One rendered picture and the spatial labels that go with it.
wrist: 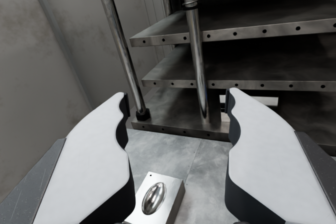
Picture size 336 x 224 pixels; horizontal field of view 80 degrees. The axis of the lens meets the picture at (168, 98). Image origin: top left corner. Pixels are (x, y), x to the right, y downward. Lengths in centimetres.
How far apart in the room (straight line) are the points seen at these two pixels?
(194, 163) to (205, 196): 16
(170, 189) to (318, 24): 81
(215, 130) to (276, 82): 38
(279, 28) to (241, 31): 14
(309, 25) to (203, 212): 78
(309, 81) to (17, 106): 204
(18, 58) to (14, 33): 20
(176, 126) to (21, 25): 155
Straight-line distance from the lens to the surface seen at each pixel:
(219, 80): 105
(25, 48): 213
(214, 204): 84
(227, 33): 96
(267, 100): 107
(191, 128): 116
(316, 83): 105
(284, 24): 95
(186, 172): 93
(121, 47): 112
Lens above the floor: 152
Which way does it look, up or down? 30 degrees down
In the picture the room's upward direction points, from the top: 13 degrees counter-clockwise
